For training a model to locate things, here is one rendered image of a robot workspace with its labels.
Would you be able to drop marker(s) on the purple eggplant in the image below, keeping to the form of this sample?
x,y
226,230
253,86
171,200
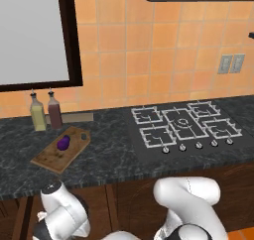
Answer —
x,y
63,144

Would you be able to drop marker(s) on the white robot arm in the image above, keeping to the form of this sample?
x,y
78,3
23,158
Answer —
x,y
185,194

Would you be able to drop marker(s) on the wooden cutting board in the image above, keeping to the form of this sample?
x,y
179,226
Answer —
x,y
49,156

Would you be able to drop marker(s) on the silver hob knob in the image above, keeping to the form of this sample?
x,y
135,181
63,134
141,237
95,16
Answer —
x,y
214,143
229,141
165,149
182,147
198,145

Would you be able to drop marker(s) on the dark red vinegar bottle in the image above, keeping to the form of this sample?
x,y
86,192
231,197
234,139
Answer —
x,y
55,115

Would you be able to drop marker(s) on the black gas hob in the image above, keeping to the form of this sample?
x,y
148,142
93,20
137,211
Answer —
x,y
191,144

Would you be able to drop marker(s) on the black wall fitting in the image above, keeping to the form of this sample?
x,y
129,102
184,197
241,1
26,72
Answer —
x,y
251,35

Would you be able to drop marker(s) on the grey wall socket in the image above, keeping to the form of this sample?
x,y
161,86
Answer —
x,y
225,64
237,63

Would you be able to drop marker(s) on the yellow oil bottle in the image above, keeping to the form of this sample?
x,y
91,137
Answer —
x,y
38,116

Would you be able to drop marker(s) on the dark framed window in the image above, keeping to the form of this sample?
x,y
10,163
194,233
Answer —
x,y
33,35

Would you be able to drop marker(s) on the tan wooden block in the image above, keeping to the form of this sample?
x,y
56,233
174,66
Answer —
x,y
77,117

